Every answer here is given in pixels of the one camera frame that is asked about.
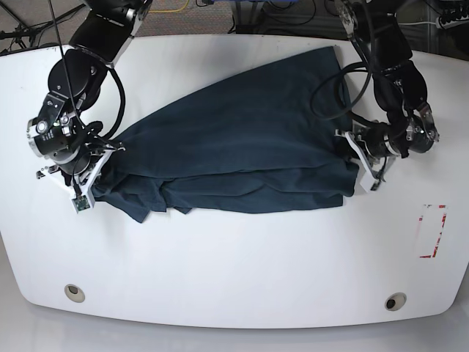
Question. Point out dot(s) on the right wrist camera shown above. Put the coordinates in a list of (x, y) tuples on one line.
[(83, 202)]

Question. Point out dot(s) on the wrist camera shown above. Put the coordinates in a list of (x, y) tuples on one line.
[(83, 202), (369, 183)]

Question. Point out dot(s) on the right table cable grommet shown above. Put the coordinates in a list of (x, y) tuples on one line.
[(395, 302)]

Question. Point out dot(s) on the white power strip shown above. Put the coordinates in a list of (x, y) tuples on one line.
[(451, 18)]

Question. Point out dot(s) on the dark navy T-shirt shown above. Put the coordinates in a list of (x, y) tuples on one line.
[(247, 144)]

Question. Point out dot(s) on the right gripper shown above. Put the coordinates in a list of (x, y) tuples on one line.
[(83, 166)]

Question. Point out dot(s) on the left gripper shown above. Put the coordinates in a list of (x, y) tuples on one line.
[(373, 149)]

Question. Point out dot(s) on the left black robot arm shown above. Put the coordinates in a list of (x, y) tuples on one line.
[(399, 88)]

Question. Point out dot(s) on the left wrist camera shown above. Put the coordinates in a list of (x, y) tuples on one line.
[(369, 183)]

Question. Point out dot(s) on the table cable grommet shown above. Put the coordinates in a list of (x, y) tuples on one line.
[(395, 302), (74, 293)]

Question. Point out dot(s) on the black tripod stand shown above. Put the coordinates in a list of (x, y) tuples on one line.
[(24, 35)]

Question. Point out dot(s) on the left table cable grommet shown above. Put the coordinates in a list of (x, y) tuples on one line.
[(74, 293)]

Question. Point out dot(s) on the red tape rectangle marking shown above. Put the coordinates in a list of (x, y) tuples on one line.
[(430, 230)]

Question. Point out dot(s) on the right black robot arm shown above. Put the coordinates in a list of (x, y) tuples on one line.
[(77, 148)]

